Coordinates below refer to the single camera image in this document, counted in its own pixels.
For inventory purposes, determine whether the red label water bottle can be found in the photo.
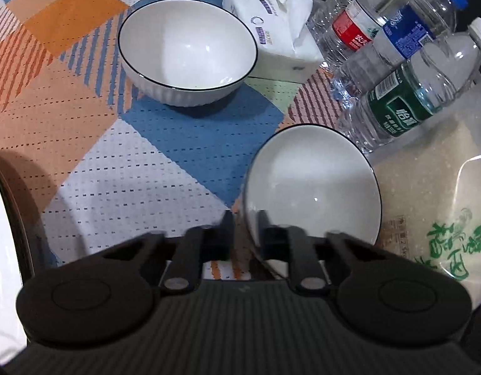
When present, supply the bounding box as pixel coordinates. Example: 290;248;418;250
307;0;424;70

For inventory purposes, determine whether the green label water bottle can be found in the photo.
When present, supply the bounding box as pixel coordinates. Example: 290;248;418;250
336;17;481;153

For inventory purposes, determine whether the white bowl black rim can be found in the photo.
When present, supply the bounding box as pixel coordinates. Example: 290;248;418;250
0;152;35;346
117;0;259;107
242;124;382;278

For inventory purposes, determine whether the blue label water bottle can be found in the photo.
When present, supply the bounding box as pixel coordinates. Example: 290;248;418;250
330;0;469;104

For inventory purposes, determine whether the white tissue pack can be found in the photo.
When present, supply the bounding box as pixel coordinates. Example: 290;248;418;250
222;0;325;73

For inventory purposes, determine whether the colourful checkered tablecloth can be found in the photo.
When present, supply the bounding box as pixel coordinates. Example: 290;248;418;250
0;0;382;282

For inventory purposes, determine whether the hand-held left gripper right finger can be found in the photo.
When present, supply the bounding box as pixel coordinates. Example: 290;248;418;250
258;211;393;295

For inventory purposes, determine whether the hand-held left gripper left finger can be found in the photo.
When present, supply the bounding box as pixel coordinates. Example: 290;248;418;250
84;211;235;294

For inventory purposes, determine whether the clear rice bag with handle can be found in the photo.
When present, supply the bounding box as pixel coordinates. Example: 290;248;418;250
365;82;481;309

